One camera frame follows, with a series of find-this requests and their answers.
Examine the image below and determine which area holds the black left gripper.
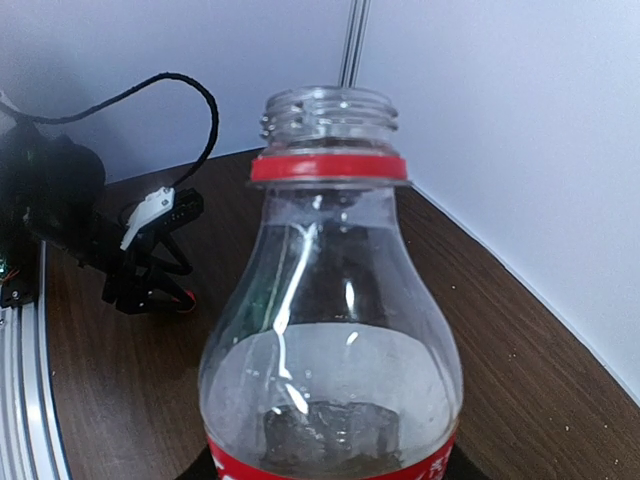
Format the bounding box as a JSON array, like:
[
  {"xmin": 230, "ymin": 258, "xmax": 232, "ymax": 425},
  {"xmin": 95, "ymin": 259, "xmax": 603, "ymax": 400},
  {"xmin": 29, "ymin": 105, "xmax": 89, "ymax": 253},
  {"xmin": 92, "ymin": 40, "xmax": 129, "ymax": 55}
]
[{"xmin": 102, "ymin": 234, "xmax": 193, "ymax": 315}]

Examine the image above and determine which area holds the red bottle cap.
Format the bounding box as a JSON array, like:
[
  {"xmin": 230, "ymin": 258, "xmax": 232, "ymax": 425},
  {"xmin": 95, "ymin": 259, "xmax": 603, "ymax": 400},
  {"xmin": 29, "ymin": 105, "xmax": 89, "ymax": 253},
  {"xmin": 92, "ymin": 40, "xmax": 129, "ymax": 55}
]
[{"xmin": 172, "ymin": 290, "xmax": 196, "ymax": 314}]

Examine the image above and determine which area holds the left aluminium frame post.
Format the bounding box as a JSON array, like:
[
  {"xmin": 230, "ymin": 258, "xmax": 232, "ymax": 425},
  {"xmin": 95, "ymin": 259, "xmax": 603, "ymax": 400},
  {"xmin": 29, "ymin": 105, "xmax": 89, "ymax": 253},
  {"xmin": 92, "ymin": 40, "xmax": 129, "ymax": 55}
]
[{"xmin": 338, "ymin": 0, "xmax": 371, "ymax": 88}]

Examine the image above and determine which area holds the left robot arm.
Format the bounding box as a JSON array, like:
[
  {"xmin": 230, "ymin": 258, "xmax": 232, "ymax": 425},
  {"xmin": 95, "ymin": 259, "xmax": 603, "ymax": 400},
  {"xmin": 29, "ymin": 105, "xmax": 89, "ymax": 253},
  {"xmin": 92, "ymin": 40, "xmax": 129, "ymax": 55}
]
[{"xmin": 1, "ymin": 120, "xmax": 204, "ymax": 315}]

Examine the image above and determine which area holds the aluminium front rail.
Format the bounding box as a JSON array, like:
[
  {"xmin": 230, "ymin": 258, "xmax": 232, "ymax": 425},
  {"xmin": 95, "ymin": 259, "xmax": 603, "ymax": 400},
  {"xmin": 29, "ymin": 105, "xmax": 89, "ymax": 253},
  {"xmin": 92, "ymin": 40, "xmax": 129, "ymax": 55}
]
[{"xmin": 1, "ymin": 243, "xmax": 71, "ymax": 479}]

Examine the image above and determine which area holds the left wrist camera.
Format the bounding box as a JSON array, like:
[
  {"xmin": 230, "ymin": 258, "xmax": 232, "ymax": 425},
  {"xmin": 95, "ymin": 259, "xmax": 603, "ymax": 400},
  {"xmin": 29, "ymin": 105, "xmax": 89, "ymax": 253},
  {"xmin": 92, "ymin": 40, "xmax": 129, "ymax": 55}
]
[{"xmin": 120, "ymin": 187, "xmax": 204, "ymax": 251}]

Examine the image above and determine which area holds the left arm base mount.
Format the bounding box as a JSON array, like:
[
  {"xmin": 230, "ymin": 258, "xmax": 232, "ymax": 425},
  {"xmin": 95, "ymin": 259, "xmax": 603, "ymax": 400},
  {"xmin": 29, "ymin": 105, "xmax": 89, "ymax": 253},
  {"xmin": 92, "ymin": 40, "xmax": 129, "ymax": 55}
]
[{"xmin": 1, "ymin": 242, "xmax": 39, "ymax": 308}]

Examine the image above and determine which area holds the left black braided cable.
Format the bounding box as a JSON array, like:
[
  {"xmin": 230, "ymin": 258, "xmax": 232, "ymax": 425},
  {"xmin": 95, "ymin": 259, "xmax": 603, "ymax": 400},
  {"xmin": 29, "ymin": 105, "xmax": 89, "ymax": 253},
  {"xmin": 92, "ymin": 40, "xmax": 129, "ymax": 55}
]
[{"xmin": 0, "ymin": 72, "xmax": 221, "ymax": 196}]

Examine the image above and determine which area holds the clear bottle red label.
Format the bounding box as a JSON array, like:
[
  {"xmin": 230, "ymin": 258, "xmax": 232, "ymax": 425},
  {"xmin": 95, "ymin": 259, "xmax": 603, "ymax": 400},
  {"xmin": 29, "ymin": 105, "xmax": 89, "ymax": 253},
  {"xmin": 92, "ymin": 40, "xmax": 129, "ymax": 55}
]
[{"xmin": 198, "ymin": 86, "xmax": 463, "ymax": 479}]

